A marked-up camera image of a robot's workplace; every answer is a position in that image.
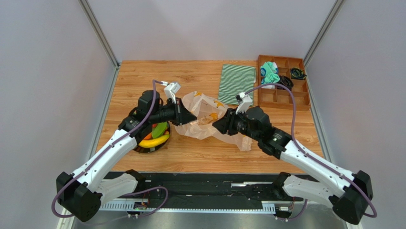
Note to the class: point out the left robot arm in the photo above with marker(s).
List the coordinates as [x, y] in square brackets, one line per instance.
[82, 192]

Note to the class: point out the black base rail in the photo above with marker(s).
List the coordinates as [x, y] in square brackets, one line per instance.
[214, 192]

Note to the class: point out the black fruit bowl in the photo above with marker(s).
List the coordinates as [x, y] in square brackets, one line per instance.
[150, 150]

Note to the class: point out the teal white socks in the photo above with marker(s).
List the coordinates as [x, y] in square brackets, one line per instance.
[269, 73]

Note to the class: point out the banana print plastic bag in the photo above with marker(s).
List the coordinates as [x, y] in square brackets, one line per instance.
[209, 110]

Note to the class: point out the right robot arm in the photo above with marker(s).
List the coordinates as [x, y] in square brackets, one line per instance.
[347, 193]

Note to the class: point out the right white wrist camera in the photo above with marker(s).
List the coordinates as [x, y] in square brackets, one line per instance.
[244, 102]

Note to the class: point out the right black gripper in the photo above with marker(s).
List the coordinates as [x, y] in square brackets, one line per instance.
[231, 121]

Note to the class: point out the yellow banana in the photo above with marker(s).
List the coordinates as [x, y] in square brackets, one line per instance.
[150, 143]

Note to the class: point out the green starfruit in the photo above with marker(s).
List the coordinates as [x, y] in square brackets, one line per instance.
[158, 130]

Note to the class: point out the wooden compartment tray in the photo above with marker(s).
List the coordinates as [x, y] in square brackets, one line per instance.
[280, 98]

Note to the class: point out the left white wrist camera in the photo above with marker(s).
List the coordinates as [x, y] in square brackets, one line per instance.
[170, 90]

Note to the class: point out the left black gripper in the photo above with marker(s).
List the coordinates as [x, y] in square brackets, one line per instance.
[182, 116]

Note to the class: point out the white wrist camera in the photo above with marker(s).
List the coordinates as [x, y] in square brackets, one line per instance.
[244, 102]
[170, 90]

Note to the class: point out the green striped cloth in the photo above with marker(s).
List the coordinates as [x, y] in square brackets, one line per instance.
[234, 80]

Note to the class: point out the orange fruit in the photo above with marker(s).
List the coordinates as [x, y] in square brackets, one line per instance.
[148, 137]

